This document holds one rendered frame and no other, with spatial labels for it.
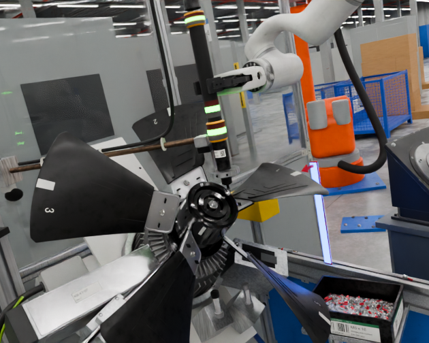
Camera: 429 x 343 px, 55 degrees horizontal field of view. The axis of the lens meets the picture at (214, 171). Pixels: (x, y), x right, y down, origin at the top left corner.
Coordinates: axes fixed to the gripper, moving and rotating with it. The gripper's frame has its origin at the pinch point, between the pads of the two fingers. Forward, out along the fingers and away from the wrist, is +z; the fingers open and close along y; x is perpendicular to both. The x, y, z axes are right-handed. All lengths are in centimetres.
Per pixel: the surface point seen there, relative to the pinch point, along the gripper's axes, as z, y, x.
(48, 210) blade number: 37.7, 11.0, -17.3
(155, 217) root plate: 18.7, 3.9, -25.1
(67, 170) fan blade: 32.2, 10.4, -10.6
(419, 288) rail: -34, -28, -61
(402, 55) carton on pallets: -747, 278, -22
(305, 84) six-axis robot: -341, 216, -24
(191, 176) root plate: 5.7, 5.5, -19.8
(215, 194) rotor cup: 7.6, -4.1, -23.0
